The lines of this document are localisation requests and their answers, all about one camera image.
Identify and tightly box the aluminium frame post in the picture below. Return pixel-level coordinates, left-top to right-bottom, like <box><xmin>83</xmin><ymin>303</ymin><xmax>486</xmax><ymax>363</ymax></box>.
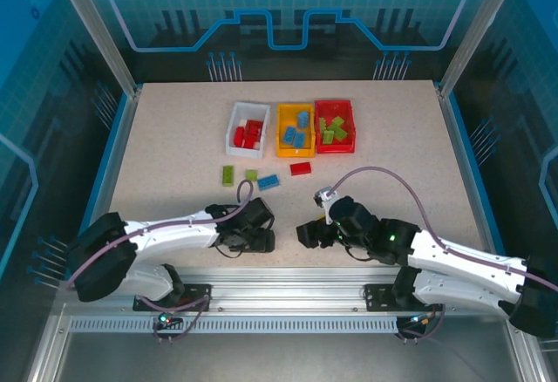
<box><xmin>438</xmin><ymin>0</ymin><xmax>527</xmax><ymax>99</ymax></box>
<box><xmin>48</xmin><ymin>0</ymin><xmax>143</xmax><ymax>98</ymax></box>

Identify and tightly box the blue table edge strip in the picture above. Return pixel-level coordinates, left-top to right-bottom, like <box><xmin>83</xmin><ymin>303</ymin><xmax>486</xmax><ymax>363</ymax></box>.
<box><xmin>444</xmin><ymin>92</ymin><xmax>502</xmax><ymax>252</ymax></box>

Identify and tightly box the yellow plastic bin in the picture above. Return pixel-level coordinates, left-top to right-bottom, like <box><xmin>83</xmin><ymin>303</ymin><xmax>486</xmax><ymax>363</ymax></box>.
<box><xmin>276</xmin><ymin>102</ymin><xmax>316</xmax><ymax>159</ymax></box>

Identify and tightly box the power connector with LED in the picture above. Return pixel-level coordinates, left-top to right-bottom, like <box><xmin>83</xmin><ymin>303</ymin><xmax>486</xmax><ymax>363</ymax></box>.
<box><xmin>157</xmin><ymin>310</ymin><xmax>183</xmax><ymax>329</ymax></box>
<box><xmin>403</xmin><ymin>314</ymin><xmax>437</xmax><ymax>329</ymax></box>

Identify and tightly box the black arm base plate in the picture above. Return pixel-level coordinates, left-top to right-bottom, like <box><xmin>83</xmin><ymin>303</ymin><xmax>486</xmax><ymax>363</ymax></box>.
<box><xmin>364</xmin><ymin>283</ymin><xmax>446</xmax><ymax>313</ymax></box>
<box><xmin>133</xmin><ymin>283</ymin><xmax>214</xmax><ymax>313</ymax></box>

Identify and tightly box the aluminium mounting rail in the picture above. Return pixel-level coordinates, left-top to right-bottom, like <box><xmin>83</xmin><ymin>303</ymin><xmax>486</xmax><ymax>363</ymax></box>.
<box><xmin>51</xmin><ymin>268</ymin><xmax>524</xmax><ymax>317</ymax></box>

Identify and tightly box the white plastic bin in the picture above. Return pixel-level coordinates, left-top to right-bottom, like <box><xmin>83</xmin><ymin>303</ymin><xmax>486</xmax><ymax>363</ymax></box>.
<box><xmin>224</xmin><ymin>101</ymin><xmax>271</xmax><ymax>159</ymax></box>

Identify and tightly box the slotted grey cable duct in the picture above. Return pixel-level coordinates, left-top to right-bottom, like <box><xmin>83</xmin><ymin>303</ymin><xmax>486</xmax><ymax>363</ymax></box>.
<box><xmin>68</xmin><ymin>317</ymin><xmax>400</xmax><ymax>334</ymax></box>

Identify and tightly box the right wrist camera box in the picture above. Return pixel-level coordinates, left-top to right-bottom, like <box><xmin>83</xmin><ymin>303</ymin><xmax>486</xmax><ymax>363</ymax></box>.
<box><xmin>313</xmin><ymin>187</ymin><xmax>336</xmax><ymax>208</ymax></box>

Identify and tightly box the right arm's purple cable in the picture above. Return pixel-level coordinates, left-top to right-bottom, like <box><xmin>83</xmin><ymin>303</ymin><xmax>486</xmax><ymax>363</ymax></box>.
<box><xmin>329</xmin><ymin>166</ymin><xmax>558</xmax><ymax>344</ymax></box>

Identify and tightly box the red plastic bin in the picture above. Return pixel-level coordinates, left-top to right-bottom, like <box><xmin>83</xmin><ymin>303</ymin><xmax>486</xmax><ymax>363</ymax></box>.
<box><xmin>314</xmin><ymin>99</ymin><xmax>357</xmax><ymax>154</ymax></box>

